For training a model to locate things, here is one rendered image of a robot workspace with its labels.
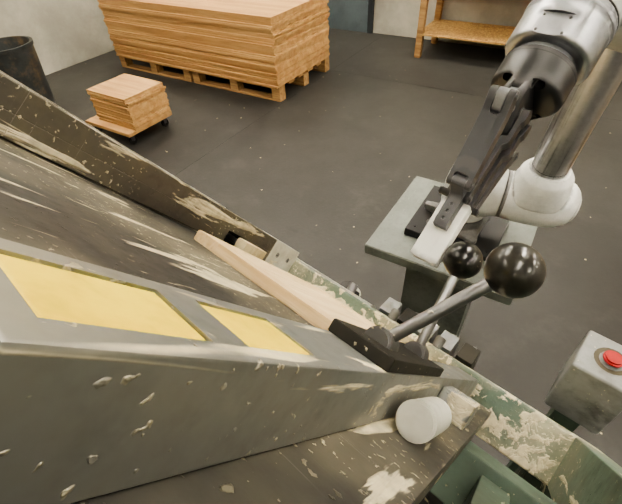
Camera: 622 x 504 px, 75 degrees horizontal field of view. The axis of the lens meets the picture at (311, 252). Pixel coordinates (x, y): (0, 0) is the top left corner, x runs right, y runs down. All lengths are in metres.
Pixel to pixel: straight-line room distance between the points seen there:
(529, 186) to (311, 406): 1.23
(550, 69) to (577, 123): 0.79
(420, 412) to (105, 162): 0.58
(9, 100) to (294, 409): 0.56
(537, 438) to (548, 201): 0.70
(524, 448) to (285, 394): 0.86
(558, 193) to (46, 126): 1.24
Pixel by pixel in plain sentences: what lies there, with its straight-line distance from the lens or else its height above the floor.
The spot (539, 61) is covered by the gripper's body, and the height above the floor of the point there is 1.58.
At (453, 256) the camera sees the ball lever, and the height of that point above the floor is 1.44.
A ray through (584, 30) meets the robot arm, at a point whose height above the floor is 1.60.
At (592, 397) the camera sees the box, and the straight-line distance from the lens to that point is 1.11.
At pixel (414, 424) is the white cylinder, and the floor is 1.43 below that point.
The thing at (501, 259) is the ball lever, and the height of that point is 1.53.
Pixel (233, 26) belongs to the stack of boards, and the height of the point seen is 0.66.
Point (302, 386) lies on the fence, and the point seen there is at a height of 1.58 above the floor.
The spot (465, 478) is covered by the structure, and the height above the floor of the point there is 1.12.
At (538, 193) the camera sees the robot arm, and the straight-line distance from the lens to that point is 1.37.
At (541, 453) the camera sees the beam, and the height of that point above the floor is 0.87.
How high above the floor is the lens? 1.72
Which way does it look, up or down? 43 degrees down
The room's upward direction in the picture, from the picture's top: 4 degrees counter-clockwise
